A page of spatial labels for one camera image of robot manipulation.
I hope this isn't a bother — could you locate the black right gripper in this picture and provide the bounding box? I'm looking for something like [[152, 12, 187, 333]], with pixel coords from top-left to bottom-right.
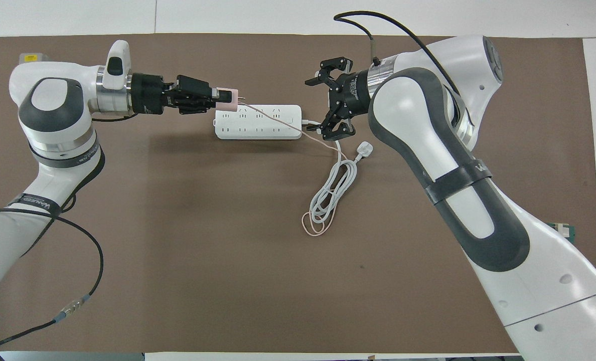
[[306, 58, 375, 141]]

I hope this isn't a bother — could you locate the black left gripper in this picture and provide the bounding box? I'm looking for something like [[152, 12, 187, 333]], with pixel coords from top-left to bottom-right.
[[130, 73, 219, 116]]

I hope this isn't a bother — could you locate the pink charger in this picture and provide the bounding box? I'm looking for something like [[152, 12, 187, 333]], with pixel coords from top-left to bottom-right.
[[216, 88, 246, 111]]

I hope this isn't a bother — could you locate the pink charging cable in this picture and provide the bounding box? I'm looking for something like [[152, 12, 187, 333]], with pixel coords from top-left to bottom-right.
[[237, 102, 349, 237]]

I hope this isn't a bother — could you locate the white power strip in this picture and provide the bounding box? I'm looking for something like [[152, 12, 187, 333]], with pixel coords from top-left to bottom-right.
[[214, 104, 303, 140]]

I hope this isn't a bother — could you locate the brown paper mat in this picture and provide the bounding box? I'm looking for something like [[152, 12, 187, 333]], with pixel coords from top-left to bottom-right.
[[0, 34, 596, 354]]

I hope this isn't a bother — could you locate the white power strip cord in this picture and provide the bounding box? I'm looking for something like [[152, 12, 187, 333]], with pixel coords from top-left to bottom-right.
[[302, 119, 375, 224]]

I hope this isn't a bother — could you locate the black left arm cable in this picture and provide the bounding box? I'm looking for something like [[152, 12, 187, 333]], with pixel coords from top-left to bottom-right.
[[0, 208, 104, 351]]

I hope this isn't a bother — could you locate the green knife switch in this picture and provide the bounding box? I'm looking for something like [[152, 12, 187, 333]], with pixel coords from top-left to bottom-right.
[[546, 221, 577, 244]]

